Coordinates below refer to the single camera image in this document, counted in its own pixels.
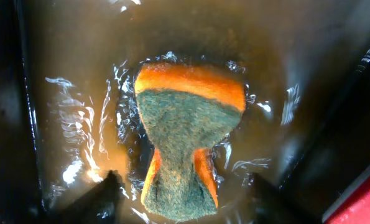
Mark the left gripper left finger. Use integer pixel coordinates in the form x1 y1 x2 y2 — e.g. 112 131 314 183
55 170 122 224

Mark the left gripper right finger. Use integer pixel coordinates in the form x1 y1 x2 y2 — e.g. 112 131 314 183
249 173 321 224

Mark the green orange sponge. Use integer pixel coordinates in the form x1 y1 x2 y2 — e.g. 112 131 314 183
134 63 246 222

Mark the red plastic tray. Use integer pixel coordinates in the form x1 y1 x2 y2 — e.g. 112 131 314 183
322 166 370 224

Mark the black water tray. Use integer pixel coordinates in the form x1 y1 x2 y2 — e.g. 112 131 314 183
0 1 370 223

